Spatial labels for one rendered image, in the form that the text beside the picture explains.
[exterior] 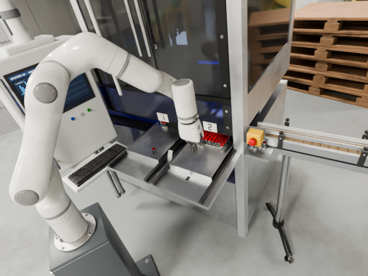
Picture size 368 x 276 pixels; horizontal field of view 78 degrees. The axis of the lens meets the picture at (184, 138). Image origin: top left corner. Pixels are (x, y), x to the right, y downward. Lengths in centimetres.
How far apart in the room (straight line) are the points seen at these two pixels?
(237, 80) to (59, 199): 90
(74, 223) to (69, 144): 67
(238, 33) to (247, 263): 152
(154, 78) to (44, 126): 38
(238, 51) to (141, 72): 45
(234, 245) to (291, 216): 54
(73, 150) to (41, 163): 80
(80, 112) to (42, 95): 93
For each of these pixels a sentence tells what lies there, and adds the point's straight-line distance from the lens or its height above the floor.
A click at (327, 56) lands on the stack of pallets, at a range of 363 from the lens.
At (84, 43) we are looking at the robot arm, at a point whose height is 163.
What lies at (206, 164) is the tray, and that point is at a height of 88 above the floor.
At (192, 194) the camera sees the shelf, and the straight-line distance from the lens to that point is 114.
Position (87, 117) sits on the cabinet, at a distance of 168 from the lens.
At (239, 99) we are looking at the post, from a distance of 113.
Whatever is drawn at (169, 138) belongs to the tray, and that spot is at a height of 88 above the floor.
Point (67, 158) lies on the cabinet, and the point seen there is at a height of 89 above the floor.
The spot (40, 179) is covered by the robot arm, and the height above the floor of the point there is 126.
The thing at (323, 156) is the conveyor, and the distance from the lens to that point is 134.
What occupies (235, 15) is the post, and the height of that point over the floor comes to 158.
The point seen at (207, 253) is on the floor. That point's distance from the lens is 196.
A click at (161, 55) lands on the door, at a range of 127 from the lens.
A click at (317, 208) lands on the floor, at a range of 226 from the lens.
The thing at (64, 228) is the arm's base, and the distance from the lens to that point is 114.
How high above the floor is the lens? 175
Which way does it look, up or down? 36 degrees down
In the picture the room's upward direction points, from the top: 12 degrees counter-clockwise
